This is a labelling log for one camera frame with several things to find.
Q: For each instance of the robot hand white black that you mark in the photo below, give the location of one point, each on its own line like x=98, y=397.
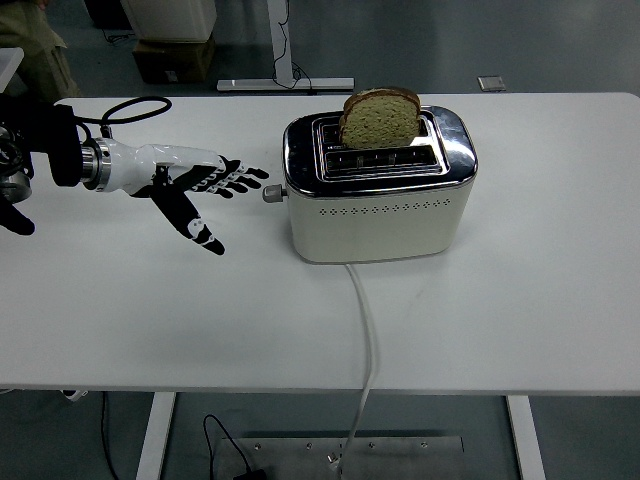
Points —
x=130, y=167

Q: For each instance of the grey toaster lever knob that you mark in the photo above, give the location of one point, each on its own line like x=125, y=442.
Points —
x=272, y=193

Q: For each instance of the cream toaster chrome top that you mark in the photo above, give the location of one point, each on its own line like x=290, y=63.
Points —
x=375, y=235

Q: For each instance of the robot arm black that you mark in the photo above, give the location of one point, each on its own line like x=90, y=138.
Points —
x=62, y=150

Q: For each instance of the brown cardboard box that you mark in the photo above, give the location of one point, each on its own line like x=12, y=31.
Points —
x=170, y=60

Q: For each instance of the person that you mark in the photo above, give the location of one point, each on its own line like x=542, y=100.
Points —
x=45, y=60

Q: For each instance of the white appliance housing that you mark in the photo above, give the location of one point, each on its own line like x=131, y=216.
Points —
x=170, y=20

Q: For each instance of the black box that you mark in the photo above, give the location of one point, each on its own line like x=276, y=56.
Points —
x=107, y=12

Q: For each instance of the white tray edge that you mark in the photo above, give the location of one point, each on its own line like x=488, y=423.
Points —
x=9, y=65

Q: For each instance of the brown bread slice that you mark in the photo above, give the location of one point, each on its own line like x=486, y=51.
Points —
x=380, y=125

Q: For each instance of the white table leg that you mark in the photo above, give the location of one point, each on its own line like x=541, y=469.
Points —
x=152, y=440
x=525, y=440

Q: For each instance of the grey floor outlet plate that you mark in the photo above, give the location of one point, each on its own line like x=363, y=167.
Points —
x=491, y=83

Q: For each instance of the grey metal plate with screws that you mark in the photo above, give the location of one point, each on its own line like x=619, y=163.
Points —
x=400, y=460

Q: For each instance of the white desk pedestal leg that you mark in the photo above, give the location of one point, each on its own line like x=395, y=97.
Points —
x=275, y=50

